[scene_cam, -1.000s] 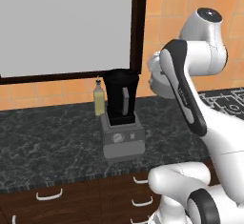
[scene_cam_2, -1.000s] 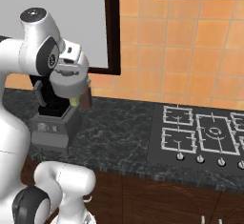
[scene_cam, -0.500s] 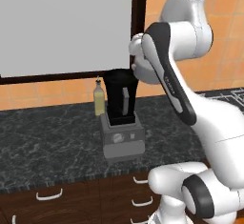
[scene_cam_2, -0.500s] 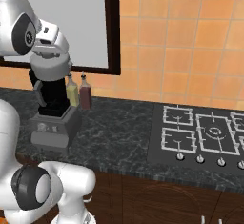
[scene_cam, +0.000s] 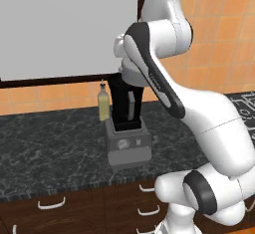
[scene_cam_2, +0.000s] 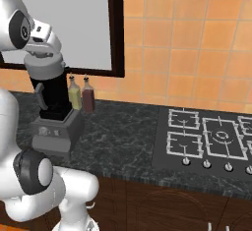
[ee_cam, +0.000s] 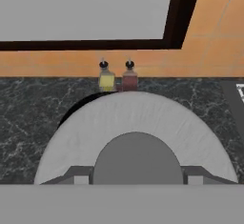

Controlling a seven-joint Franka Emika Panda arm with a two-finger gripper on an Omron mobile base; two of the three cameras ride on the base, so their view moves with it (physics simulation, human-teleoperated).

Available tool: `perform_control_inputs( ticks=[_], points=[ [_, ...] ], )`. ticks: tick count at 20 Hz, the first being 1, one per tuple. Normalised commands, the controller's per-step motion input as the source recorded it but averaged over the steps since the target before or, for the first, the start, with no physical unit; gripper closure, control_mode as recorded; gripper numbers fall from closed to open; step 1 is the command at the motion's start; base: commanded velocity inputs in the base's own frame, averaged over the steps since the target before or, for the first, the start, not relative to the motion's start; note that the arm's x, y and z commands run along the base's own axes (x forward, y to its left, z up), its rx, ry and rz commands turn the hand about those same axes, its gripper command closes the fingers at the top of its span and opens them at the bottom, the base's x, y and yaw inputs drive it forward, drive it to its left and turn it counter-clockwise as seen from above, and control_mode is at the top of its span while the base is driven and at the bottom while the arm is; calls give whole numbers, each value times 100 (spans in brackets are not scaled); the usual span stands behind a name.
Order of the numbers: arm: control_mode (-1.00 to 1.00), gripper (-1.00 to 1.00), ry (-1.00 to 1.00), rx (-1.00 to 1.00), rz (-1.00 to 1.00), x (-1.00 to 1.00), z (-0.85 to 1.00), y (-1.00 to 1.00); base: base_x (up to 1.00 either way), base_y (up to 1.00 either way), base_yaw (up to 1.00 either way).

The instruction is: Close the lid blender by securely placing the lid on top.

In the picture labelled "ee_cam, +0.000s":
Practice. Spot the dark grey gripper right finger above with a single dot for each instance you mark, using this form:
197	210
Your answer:
200	173

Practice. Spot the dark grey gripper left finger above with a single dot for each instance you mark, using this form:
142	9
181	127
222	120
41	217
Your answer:
71	174

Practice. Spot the yellow oil bottle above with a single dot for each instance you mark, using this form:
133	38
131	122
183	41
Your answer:
106	80

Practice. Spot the red vinegar bottle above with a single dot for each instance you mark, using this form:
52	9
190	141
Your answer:
130	79

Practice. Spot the dark framed window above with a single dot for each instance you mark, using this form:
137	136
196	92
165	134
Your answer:
85	8

